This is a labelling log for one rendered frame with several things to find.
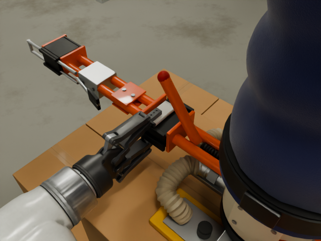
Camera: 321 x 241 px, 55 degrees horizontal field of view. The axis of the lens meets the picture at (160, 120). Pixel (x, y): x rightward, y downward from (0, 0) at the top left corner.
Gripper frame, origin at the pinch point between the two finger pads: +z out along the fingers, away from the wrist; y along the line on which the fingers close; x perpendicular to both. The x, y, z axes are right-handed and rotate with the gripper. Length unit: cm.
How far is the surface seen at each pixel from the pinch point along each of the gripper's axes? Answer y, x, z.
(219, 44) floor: 120, -100, 197
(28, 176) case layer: 66, -61, -16
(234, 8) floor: 120, -128, 269
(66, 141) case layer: 66, -65, 6
